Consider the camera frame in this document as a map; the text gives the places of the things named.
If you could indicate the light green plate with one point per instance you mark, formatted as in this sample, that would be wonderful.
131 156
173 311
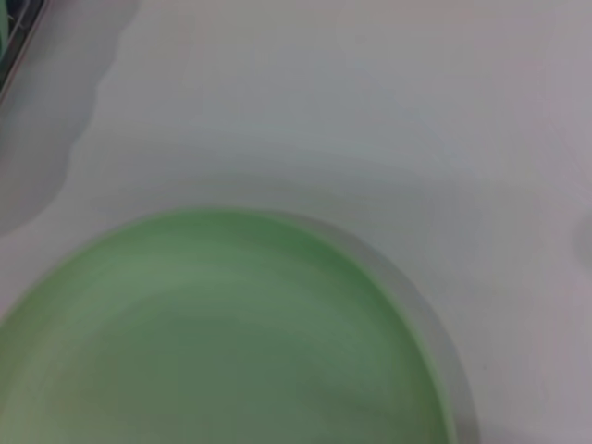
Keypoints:
208 347

